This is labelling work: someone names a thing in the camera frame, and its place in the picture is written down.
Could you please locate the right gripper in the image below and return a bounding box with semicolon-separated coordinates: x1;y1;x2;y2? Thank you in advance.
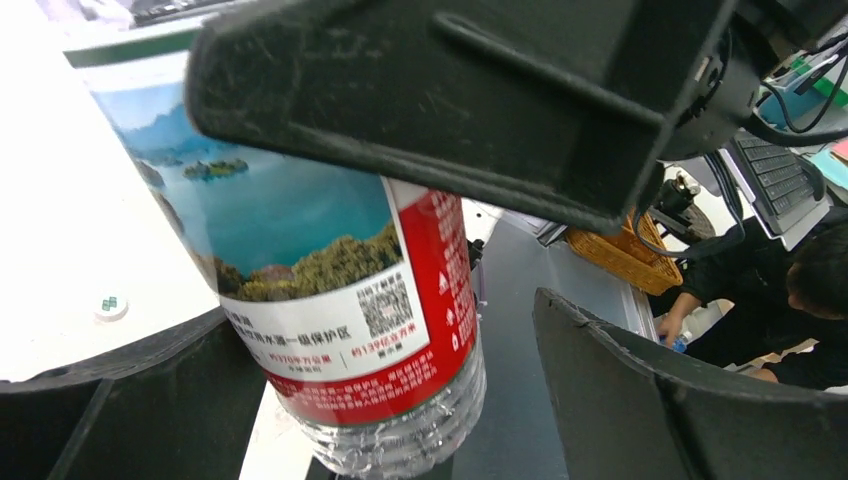
659;0;847;161

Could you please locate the black computer keyboard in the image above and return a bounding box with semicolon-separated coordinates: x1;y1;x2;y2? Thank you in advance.
721;131;830;250

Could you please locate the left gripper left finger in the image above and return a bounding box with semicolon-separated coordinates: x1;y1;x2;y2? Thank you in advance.
1;309;265;479

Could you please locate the white printed bottle cap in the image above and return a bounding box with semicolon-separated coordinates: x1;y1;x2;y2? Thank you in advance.
91;291;130;323

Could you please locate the woven wicker basket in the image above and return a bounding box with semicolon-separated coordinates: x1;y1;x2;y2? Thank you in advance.
564;211;683;296

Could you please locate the person in black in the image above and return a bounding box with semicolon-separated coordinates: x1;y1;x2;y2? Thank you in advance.
649;207;847;390

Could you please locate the red-cap water bottle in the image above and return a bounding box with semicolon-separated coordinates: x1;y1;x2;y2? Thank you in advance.
77;51;486;479

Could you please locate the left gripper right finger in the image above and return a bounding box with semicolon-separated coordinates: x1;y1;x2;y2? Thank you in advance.
533;288;847;479

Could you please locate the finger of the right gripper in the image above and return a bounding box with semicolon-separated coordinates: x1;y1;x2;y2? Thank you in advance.
185;1;734;232

